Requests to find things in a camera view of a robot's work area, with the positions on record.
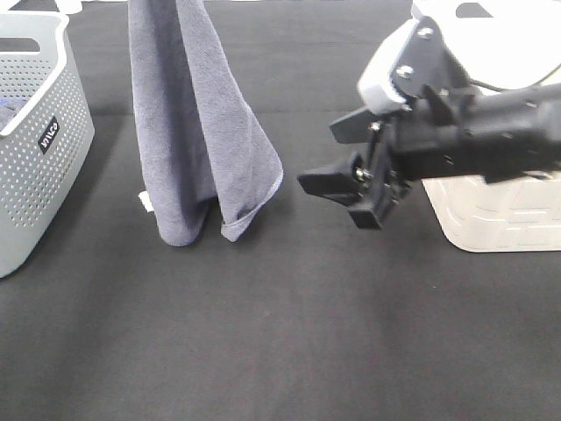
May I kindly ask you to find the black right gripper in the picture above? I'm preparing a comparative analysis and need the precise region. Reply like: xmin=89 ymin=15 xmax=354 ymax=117
xmin=296 ymin=15 xmax=487 ymax=231

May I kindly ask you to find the grey lavender towel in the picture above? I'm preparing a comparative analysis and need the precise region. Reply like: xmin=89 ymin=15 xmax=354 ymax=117
xmin=128 ymin=1 xmax=284 ymax=246

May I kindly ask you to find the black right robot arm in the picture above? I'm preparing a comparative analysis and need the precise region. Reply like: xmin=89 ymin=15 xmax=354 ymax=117
xmin=298 ymin=17 xmax=560 ymax=230

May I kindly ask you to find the blue towel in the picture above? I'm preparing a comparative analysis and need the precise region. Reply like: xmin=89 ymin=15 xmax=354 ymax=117
xmin=0 ymin=97 xmax=27 ymax=131

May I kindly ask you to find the white lidded storage box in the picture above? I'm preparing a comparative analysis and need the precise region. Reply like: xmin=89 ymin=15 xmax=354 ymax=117
xmin=411 ymin=1 xmax=560 ymax=253

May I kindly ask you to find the grey perforated laundry basket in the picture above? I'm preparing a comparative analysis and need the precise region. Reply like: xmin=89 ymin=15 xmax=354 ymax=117
xmin=1 ymin=11 xmax=95 ymax=276

